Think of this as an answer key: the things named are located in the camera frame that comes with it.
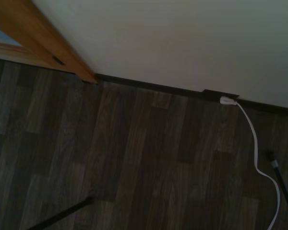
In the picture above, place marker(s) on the dark baseboard strip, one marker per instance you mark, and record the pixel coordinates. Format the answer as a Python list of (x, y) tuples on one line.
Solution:
[(153, 87)]

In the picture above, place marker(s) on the white power plug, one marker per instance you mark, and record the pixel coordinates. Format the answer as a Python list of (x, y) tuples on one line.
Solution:
[(228, 100)]

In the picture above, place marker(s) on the plain black tripod leg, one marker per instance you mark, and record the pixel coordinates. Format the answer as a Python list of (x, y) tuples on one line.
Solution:
[(62, 212)]

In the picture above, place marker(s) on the wooden door with glass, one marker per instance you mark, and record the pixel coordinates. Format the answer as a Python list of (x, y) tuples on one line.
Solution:
[(9, 48)]

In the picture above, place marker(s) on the black tripod leg silver collar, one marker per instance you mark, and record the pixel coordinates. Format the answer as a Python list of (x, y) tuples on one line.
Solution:
[(282, 182)]

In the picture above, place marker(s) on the dark wall outlet box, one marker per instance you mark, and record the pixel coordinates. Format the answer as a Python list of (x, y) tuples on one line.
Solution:
[(218, 94)]

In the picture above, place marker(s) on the wooden door frame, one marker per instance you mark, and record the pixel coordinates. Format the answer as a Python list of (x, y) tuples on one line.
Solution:
[(50, 40)]

